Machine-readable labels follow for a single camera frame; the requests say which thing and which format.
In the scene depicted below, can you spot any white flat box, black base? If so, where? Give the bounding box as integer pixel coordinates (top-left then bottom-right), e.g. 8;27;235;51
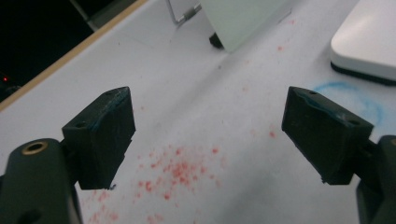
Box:
330;0;396;87

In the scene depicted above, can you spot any white box with wheel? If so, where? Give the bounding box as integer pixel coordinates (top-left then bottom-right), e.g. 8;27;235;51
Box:
199;0;293;53

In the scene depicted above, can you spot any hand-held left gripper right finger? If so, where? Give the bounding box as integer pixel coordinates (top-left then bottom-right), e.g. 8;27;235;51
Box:
281;86;375;186

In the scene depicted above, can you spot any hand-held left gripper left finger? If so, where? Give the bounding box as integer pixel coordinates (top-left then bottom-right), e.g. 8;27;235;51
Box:
61;86;136;190

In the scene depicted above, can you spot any dark metal frame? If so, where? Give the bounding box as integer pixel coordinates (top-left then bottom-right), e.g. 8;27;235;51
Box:
68;0;138;32

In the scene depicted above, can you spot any metal wire board stand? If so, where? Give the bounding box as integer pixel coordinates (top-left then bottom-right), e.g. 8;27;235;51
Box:
165;0;204;26

